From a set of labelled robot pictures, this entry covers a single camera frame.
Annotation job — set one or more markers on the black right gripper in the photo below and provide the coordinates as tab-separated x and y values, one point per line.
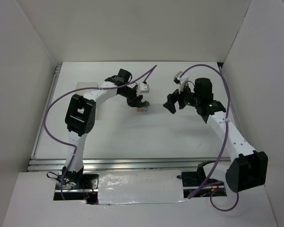
175	99

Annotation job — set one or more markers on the aluminium left rail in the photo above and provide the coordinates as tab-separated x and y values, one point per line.
56	74

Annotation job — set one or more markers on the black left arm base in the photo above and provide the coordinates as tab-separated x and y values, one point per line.
87	183

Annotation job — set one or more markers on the aluminium front rail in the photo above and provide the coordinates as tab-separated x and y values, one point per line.
120	164

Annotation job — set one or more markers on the silver foil sheet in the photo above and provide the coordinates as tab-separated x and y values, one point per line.
140	187

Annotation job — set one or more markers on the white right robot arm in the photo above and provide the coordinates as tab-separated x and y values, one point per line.
248	167

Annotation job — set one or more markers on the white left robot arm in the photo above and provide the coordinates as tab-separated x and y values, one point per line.
80	120

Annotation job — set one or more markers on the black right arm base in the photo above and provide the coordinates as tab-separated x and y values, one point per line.
192	180

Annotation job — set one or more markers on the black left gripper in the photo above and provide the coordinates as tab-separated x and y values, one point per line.
134	100

